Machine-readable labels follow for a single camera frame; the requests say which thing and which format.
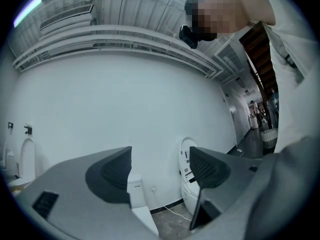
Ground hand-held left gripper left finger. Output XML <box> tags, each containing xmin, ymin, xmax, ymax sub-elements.
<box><xmin>14</xmin><ymin>145</ymin><xmax>161</xmax><ymax>240</ymax></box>

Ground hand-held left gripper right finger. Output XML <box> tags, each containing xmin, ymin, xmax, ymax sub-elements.
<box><xmin>188</xmin><ymin>145</ymin><xmax>276</xmax><ymax>240</ymax></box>

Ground white smart toilet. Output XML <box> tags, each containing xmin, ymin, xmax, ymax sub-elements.
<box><xmin>179</xmin><ymin>136</ymin><xmax>202</xmax><ymax>218</ymax></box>

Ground white toilet with tank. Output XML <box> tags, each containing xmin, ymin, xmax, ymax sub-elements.
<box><xmin>126</xmin><ymin>173</ymin><xmax>161</xmax><ymax>237</ymax></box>

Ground white wicker basket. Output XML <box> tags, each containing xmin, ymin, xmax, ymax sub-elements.
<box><xmin>259</xmin><ymin>128</ymin><xmax>279</xmax><ymax>150</ymax></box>

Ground white door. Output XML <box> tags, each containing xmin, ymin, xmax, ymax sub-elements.
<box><xmin>226</xmin><ymin>101</ymin><xmax>241</xmax><ymax>147</ymax></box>

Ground person's white shirt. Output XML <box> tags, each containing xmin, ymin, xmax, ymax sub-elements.
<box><xmin>199</xmin><ymin>0</ymin><xmax>320</xmax><ymax>155</ymax></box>

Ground brown wooden staircase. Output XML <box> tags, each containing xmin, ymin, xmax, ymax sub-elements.
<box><xmin>238</xmin><ymin>21</ymin><xmax>280</xmax><ymax>96</ymax></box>

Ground white ceiling ducts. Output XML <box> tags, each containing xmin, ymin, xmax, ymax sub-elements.
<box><xmin>11</xmin><ymin>24</ymin><xmax>224</xmax><ymax>80</ymax></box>

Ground person's head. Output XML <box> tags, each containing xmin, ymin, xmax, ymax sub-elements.
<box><xmin>184</xmin><ymin>0</ymin><xmax>251</xmax><ymax>42</ymax></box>

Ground white air vent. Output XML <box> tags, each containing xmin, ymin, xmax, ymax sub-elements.
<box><xmin>39</xmin><ymin>3</ymin><xmax>95</xmax><ymax>32</ymax></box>

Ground long ceiling light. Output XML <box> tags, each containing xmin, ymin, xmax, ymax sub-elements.
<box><xmin>13</xmin><ymin>0</ymin><xmax>43</xmax><ymax>28</ymax></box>

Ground white power cable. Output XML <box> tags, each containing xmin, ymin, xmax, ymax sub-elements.
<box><xmin>162</xmin><ymin>148</ymin><xmax>245</xmax><ymax>221</ymax></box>

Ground black head-worn camera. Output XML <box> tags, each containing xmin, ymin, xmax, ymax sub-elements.
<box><xmin>178</xmin><ymin>24</ymin><xmax>200</xmax><ymax>50</ymax></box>

